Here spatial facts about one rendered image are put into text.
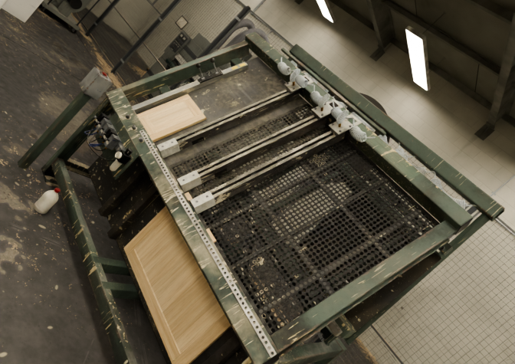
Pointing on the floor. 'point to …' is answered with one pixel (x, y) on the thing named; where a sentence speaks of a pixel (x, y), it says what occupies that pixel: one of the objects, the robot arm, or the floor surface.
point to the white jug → (47, 201)
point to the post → (53, 130)
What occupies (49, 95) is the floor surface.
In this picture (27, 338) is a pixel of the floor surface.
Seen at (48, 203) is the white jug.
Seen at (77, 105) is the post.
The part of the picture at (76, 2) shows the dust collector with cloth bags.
